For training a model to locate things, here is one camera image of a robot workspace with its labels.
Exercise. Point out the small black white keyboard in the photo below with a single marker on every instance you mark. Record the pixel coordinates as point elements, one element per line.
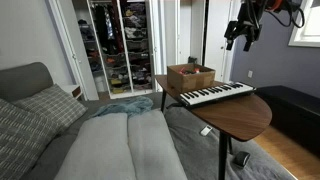
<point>217,93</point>

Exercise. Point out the white door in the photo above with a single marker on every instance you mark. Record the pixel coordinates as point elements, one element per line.
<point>216,36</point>

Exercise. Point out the brown cardboard box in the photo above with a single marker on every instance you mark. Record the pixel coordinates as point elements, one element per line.
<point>190,77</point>

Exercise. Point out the grey upholstered headboard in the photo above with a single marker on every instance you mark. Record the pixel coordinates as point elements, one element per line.
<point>23,80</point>

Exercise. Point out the white nightstand with wood drawer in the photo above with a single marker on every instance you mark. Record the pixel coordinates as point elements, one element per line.
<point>74,90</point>

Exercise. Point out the teal crumpled blanket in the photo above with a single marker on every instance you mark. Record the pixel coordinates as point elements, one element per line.
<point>128,106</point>

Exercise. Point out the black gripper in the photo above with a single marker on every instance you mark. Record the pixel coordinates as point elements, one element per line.
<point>243,26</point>

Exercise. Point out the dark grey patterned pillow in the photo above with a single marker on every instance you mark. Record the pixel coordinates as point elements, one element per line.
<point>20,140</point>

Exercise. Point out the grey bed cover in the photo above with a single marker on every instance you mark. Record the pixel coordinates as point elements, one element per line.
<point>213,150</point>

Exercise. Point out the round wooden side table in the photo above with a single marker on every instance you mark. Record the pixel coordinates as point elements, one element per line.
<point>222,113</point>

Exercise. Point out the Franka Panda robot arm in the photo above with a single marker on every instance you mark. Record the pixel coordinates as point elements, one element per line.
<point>255,6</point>

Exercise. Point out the small black speaker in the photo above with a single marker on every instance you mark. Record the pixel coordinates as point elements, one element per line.
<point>241,158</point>

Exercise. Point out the light grey folded duvet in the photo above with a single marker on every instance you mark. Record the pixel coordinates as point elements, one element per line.
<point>123,146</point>

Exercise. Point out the black low bench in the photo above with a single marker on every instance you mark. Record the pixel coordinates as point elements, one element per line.
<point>293,113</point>

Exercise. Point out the white closet shelving unit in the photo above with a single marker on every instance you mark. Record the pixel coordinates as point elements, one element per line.
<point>116,46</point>

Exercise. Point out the white wall outlet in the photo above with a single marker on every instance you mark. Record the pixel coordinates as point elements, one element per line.
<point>250,74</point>

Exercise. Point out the white window frame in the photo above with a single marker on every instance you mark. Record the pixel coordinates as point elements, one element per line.
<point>305,26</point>

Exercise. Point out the grey plaid pillow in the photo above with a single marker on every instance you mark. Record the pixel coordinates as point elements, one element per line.
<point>53,105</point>

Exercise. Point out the white remote control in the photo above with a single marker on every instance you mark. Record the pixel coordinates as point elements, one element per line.
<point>206,130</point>

